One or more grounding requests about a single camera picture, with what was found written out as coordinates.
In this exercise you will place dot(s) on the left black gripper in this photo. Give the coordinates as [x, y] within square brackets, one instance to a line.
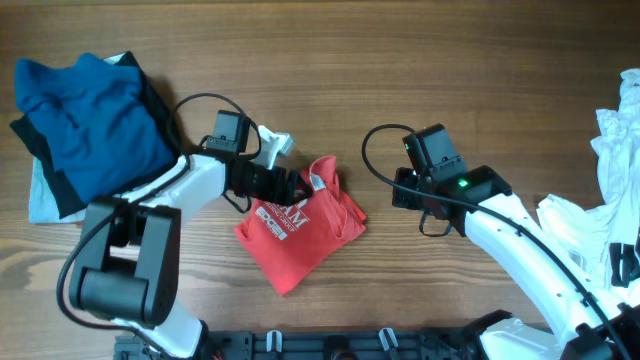
[282, 196]

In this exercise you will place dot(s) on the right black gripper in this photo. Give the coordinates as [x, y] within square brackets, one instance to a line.
[401, 198]

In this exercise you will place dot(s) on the red soccer t-shirt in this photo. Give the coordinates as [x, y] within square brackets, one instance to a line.
[288, 242]

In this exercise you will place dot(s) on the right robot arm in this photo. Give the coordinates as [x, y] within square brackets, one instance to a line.
[586, 320]

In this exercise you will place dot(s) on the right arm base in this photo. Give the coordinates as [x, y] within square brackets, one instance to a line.
[500, 335]

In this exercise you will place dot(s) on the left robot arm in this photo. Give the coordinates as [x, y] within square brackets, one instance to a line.
[125, 268]

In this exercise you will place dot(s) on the white crumpled clothes pile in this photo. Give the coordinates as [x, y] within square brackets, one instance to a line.
[604, 241]

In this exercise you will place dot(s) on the blue folded shirt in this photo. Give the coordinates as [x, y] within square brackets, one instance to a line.
[98, 130]

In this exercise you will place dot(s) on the black folded shirt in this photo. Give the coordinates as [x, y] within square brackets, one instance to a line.
[160, 115]

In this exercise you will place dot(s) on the grey folded shirt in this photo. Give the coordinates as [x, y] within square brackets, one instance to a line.
[73, 120]

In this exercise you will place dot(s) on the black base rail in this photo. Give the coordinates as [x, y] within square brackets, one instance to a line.
[387, 343]

